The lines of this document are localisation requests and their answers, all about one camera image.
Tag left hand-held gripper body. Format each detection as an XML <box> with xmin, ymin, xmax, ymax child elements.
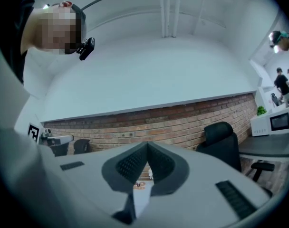
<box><xmin>28</xmin><ymin>123</ymin><xmax>74</xmax><ymax>157</ymax></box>

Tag white microwave oven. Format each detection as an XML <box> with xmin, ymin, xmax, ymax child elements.
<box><xmin>250</xmin><ymin>107</ymin><xmax>289</xmax><ymax>137</ymax></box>

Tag person's black shirt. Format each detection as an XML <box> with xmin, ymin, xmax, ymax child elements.
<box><xmin>0</xmin><ymin>0</ymin><xmax>36</xmax><ymax>85</ymax></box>

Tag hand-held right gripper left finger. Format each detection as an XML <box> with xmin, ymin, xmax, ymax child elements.
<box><xmin>101</xmin><ymin>142</ymin><xmax>148</xmax><ymax>225</ymax></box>

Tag person's head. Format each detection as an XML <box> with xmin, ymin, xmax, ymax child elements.
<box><xmin>20</xmin><ymin>0</ymin><xmax>87</xmax><ymax>56</ymax></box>

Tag dark grey desk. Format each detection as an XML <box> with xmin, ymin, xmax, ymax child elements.
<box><xmin>238</xmin><ymin>131</ymin><xmax>289</xmax><ymax>158</ymax></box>

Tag large black office chair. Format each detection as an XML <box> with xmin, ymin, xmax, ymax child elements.
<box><xmin>196</xmin><ymin>121</ymin><xmax>276</xmax><ymax>182</ymax></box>

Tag green potted plant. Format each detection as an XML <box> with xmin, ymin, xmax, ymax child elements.
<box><xmin>256</xmin><ymin>105</ymin><xmax>268</xmax><ymax>116</ymax></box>

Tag black head-mounted camera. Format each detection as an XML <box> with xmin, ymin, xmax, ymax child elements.
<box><xmin>76</xmin><ymin>37</ymin><xmax>96</xmax><ymax>61</ymax></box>

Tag small black office chair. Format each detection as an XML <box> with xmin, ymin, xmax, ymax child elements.
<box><xmin>73</xmin><ymin>139</ymin><xmax>91</xmax><ymax>155</ymax></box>

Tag white ceiling pipes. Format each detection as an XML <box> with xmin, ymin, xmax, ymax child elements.
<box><xmin>158</xmin><ymin>0</ymin><xmax>182</xmax><ymax>38</ymax></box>

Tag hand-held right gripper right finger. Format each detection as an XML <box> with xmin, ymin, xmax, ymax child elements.
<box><xmin>147</xmin><ymin>142</ymin><xmax>191</xmax><ymax>197</ymax></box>

